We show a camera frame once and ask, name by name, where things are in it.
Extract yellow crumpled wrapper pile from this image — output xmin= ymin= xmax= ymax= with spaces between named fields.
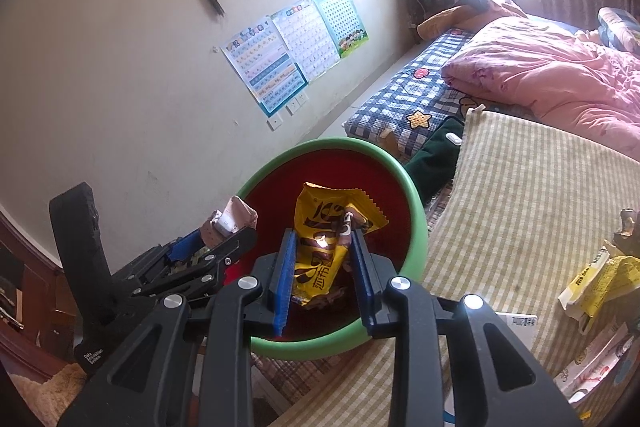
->
xmin=558 ymin=208 xmax=639 ymax=335

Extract orange pillow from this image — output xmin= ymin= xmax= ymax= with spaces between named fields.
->
xmin=416 ymin=5 xmax=480 ymax=40

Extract blue plaid bed sheet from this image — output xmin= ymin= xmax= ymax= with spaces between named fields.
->
xmin=342 ymin=26 xmax=476 ymax=159

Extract red bin with green rim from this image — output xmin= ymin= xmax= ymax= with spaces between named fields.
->
xmin=230 ymin=138 xmax=427 ymax=360

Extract wall poster charts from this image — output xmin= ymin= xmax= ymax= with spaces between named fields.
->
xmin=221 ymin=0 xmax=369 ymax=117

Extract folded plaid blanket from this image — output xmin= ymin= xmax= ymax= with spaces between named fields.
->
xmin=598 ymin=7 xmax=640 ymax=56

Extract pink quilt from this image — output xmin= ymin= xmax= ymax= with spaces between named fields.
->
xmin=442 ymin=0 xmax=639 ymax=160

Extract dark green cloth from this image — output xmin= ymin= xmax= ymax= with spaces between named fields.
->
xmin=405 ymin=116 xmax=464 ymax=205

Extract yellow snack wrapper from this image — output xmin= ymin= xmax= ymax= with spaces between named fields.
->
xmin=292 ymin=182 xmax=388 ymax=308

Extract pink paper carton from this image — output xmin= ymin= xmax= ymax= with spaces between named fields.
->
xmin=200 ymin=195 xmax=258 ymax=248

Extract white blue milk carton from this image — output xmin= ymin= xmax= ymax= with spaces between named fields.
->
xmin=498 ymin=312 xmax=538 ymax=350

